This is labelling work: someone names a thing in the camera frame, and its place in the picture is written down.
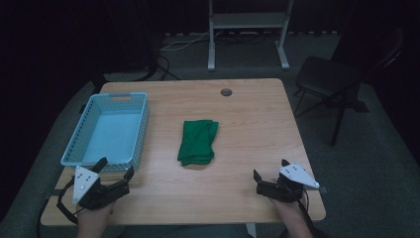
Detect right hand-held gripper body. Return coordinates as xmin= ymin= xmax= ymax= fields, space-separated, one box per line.
xmin=256 ymin=161 xmax=321 ymax=204

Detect person's left hand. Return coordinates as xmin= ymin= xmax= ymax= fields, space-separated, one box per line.
xmin=75 ymin=200 xmax=117 ymax=238

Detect light blue plastic basket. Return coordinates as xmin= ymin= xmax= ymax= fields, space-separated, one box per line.
xmin=59 ymin=91 xmax=151 ymax=174

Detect person's right hand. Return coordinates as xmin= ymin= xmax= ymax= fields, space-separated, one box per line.
xmin=267 ymin=195 xmax=307 ymax=227

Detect black floor cables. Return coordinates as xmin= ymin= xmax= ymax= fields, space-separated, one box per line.
xmin=145 ymin=54 xmax=182 ymax=82

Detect grey metal stand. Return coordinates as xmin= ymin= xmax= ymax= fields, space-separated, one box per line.
xmin=206 ymin=0 xmax=295 ymax=72

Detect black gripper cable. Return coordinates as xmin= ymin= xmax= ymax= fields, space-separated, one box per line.
xmin=55 ymin=177 xmax=83 ymax=226
xmin=296 ymin=187 xmax=331 ymax=238

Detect white floor cable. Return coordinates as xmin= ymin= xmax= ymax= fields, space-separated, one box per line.
xmin=159 ymin=30 xmax=211 ymax=53

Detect white table leg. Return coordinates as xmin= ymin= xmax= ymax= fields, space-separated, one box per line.
xmin=246 ymin=222 xmax=259 ymax=238

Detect green cloth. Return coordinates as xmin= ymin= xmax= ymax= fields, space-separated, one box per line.
xmin=176 ymin=119 xmax=220 ymax=168

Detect black folding chair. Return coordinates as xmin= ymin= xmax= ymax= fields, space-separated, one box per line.
xmin=292 ymin=26 xmax=406 ymax=148

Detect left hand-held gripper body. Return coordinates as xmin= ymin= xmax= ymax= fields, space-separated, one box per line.
xmin=71 ymin=166 xmax=131 ymax=211

